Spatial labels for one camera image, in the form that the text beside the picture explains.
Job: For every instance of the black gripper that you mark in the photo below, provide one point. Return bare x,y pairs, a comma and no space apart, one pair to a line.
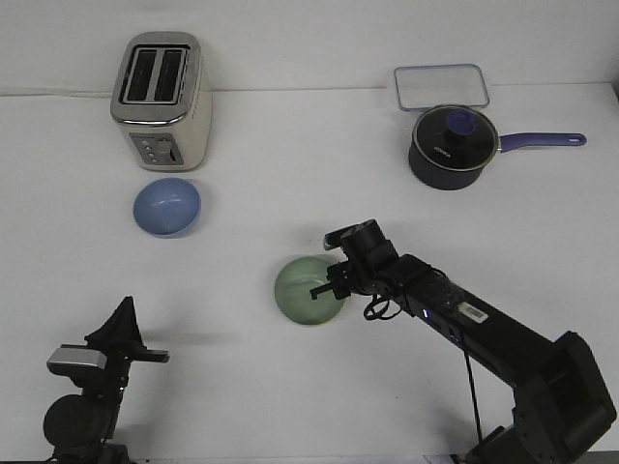
119,329
365,272

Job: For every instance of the green bowl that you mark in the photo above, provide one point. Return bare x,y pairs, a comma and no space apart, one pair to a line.
292,291

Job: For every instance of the blue bowl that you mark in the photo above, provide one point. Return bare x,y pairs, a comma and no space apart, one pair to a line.
167,208

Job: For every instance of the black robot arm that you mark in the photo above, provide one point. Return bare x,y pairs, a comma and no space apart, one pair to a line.
562,405
80,426

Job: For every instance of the dark blue saucepan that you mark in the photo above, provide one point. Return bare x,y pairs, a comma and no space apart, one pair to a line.
452,168

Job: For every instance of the glass pot lid blue knob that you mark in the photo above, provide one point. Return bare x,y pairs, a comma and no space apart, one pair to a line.
452,125

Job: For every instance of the clear container blue rim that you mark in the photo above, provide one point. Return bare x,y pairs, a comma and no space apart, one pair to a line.
422,87

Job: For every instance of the silver two-slot toaster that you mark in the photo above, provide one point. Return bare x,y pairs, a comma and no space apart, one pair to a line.
162,101

